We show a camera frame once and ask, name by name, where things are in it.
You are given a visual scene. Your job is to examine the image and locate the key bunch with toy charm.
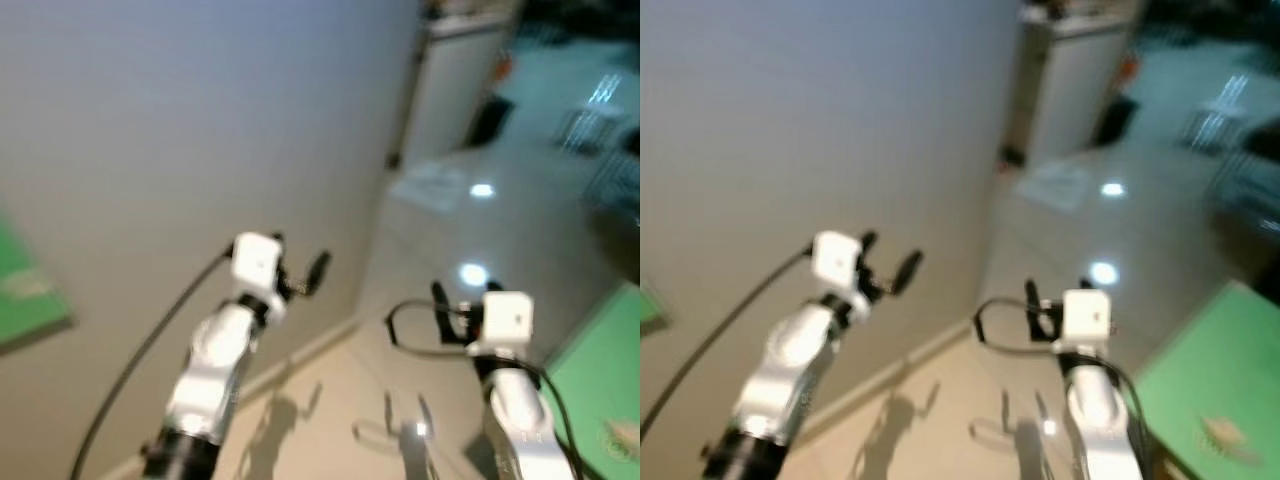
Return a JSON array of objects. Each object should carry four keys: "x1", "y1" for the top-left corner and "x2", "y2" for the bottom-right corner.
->
[
  {"x1": 598, "y1": 418, "x2": 641, "y2": 463},
  {"x1": 1198, "y1": 413, "x2": 1263, "y2": 468}
]

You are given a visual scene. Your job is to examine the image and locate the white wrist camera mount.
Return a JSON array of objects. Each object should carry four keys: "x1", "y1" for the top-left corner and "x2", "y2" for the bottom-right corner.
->
[
  {"x1": 230, "y1": 233, "x2": 291, "y2": 323},
  {"x1": 1058, "y1": 288, "x2": 1113, "y2": 357},
  {"x1": 810, "y1": 230, "x2": 869, "y2": 313},
  {"x1": 466, "y1": 290, "x2": 534, "y2": 359}
]

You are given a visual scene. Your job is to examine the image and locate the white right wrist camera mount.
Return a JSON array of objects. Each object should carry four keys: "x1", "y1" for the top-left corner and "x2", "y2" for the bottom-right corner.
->
[
  {"x1": 1058, "y1": 288, "x2": 1113, "y2": 357},
  {"x1": 466, "y1": 290, "x2": 534, "y2": 359}
]

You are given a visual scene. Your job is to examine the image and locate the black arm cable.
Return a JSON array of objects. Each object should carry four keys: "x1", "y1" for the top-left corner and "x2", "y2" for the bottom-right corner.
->
[
  {"x1": 70, "y1": 250, "x2": 236, "y2": 480},
  {"x1": 973, "y1": 297, "x2": 1163, "y2": 480},
  {"x1": 385, "y1": 298, "x2": 583, "y2": 480},
  {"x1": 640, "y1": 250, "x2": 813, "y2": 443}
]

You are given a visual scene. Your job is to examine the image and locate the white cabinet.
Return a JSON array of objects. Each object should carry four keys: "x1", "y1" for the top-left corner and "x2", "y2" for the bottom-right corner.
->
[
  {"x1": 1008, "y1": 8, "x2": 1143, "y2": 168},
  {"x1": 398, "y1": 12, "x2": 523, "y2": 168}
]

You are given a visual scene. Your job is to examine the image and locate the green wall board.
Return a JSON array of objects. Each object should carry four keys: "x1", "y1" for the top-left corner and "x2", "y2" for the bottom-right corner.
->
[
  {"x1": 640, "y1": 288, "x2": 673, "y2": 328},
  {"x1": 0, "y1": 215, "x2": 76, "y2": 348}
]

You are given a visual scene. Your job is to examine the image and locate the metal frame chair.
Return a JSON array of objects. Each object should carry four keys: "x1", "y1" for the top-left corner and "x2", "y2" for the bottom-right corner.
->
[
  {"x1": 553, "y1": 73, "x2": 628, "y2": 153},
  {"x1": 1183, "y1": 73, "x2": 1253, "y2": 153}
]

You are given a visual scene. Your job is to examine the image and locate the green table board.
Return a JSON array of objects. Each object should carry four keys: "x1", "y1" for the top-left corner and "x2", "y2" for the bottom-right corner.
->
[
  {"x1": 543, "y1": 284, "x2": 641, "y2": 480},
  {"x1": 1133, "y1": 280, "x2": 1280, "y2": 480}
]

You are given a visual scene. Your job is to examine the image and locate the black bin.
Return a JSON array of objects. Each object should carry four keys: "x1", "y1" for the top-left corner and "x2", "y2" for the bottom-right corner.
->
[
  {"x1": 467, "y1": 92, "x2": 514, "y2": 150},
  {"x1": 1091, "y1": 92, "x2": 1140, "y2": 150}
]

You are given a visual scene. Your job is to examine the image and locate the white sheet on floor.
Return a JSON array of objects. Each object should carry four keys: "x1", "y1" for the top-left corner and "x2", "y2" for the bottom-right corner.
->
[
  {"x1": 388, "y1": 164, "x2": 473, "y2": 213},
  {"x1": 1013, "y1": 162, "x2": 1093, "y2": 214}
]

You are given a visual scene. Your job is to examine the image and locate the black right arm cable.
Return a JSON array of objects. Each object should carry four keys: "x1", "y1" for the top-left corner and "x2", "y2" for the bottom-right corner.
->
[
  {"x1": 385, "y1": 298, "x2": 583, "y2": 480},
  {"x1": 973, "y1": 297, "x2": 1163, "y2": 480}
]

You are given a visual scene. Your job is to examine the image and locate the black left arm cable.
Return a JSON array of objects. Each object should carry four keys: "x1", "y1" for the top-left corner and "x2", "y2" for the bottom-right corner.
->
[
  {"x1": 70, "y1": 250, "x2": 236, "y2": 480},
  {"x1": 640, "y1": 250, "x2": 813, "y2": 443}
]

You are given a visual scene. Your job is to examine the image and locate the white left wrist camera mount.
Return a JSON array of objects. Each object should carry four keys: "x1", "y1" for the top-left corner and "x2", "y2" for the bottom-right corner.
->
[
  {"x1": 810, "y1": 230, "x2": 869, "y2": 313},
  {"x1": 230, "y1": 233, "x2": 291, "y2": 323}
]

